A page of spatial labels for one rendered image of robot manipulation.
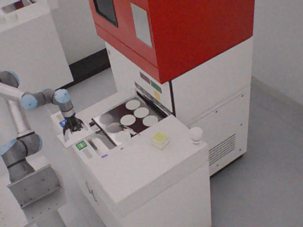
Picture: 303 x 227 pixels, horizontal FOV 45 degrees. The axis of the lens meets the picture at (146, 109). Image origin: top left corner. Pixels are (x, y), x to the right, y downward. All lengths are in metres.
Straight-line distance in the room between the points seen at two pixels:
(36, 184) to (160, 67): 0.97
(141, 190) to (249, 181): 1.38
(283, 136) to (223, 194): 0.84
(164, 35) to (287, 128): 1.95
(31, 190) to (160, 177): 0.74
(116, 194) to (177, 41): 0.90
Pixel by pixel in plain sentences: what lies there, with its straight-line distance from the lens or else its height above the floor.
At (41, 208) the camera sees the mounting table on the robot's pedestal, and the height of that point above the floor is 0.82.
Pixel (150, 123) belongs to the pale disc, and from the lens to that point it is 2.39.
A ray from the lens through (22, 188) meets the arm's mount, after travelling 2.21.
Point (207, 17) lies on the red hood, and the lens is 2.16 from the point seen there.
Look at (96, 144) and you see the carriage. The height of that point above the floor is 0.88.
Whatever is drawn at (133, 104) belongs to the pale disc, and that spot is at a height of 0.90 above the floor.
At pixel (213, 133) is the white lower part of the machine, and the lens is 2.76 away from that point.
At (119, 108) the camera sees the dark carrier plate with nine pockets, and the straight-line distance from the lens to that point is 2.55.
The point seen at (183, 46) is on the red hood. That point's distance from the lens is 2.12.
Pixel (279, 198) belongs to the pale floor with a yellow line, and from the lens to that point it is 3.11.
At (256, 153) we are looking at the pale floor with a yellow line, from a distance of 3.38.
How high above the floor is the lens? 2.55
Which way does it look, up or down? 41 degrees down
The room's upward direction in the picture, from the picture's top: 11 degrees counter-clockwise
